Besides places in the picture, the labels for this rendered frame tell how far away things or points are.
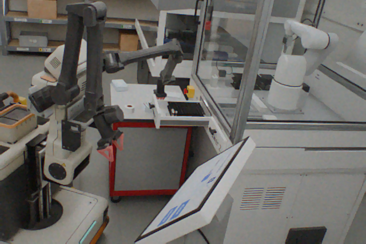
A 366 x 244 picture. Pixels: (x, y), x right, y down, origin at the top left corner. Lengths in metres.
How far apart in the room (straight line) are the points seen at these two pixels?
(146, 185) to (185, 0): 1.47
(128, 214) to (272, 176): 1.17
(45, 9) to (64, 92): 4.33
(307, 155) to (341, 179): 0.34
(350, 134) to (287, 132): 0.38
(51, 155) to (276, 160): 1.19
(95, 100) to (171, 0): 1.59
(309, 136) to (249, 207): 0.55
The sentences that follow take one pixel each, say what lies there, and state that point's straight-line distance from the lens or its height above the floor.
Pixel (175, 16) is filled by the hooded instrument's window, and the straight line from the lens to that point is 2.93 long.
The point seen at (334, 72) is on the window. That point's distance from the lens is 1.92.
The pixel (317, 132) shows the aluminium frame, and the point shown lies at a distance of 2.02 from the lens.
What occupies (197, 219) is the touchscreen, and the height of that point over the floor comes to 1.16.
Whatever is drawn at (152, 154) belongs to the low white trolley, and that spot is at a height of 0.46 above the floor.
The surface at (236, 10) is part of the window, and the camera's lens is 1.96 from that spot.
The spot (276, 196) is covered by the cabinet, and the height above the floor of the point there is 0.60.
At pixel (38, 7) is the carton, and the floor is 0.74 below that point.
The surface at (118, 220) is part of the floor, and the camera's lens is 2.70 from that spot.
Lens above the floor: 1.86
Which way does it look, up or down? 25 degrees down
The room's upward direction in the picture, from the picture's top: 8 degrees clockwise
